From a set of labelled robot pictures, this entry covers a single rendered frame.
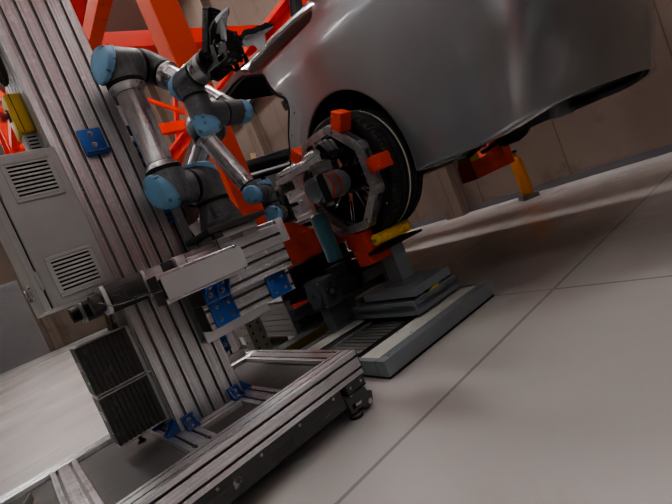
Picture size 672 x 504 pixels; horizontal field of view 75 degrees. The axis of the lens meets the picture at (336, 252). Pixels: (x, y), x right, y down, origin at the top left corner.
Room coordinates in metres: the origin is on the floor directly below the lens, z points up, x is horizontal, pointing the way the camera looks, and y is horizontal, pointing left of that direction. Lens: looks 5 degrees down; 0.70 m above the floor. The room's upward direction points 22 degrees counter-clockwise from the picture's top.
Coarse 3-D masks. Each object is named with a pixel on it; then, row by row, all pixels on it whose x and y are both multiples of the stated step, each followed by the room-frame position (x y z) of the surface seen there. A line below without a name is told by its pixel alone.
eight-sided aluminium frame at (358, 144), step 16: (304, 144) 2.32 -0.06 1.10; (352, 144) 2.05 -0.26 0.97; (368, 144) 2.06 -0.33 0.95; (304, 176) 2.42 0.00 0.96; (368, 176) 2.04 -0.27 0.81; (304, 192) 2.46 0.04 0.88; (320, 208) 2.45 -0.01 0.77; (368, 208) 2.11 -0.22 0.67; (336, 224) 2.35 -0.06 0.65; (368, 224) 2.14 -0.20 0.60
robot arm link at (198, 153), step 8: (224, 128) 2.01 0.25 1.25; (224, 136) 2.04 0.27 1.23; (192, 152) 1.99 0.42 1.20; (200, 152) 1.98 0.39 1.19; (192, 160) 1.99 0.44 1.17; (200, 160) 1.99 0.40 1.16; (208, 160) 2.02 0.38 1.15; (184, 208) 2.01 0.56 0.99; (192, 208) 2.04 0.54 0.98; (192, 216) 2.06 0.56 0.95
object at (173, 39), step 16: (144, 0) 2.49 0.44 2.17; (160, 0) 2.48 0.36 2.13; (176, 0) 2.54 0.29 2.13; (144, 16) 2.55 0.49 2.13; (160, 16) 2.46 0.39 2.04; (176, 16) 2.51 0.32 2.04; (160, 32) 2.47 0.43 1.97; (176, 32) 2.49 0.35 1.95; (160, 48) 2.53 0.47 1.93; (176, 48) 2.47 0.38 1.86; (192, 48) 2.52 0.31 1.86; (224, 144) 2.49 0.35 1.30; (240, 160) 2.52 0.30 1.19; (224, 176) 2.45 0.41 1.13; (240, 192) 2.47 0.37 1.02; (240, 208) 2.45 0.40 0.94; (256, 208) 2.51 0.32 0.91
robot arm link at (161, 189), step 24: (96, 48) 1.39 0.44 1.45; (120, 48) 1.42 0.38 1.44; (96, 72) 1.41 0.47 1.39; (120, 72) 1.39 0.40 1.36; (144, 72) 1.47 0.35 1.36; (120, 96) 1.41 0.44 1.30; (144, 96) 1.44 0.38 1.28; (144, 120) 1.41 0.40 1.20; (144, 144) 1.41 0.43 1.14; (168, 168) 1.40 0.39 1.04; (144, 192) 1.43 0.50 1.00; (168, 192) 1.37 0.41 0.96; (192, 192) 1.45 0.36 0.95
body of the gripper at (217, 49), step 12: (228, 36) 1.16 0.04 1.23; (216, 48) 1.16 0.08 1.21; (228, 48) 1.14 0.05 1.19; (240, 48) 1.17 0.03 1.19; (204, 60) 1.21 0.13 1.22; (216, 60) 1.16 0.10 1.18; (228, 60) 1.15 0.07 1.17; (240, 60) 1.18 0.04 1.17; (216, 72) 1.21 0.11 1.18; (228, 72) 1.21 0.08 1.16
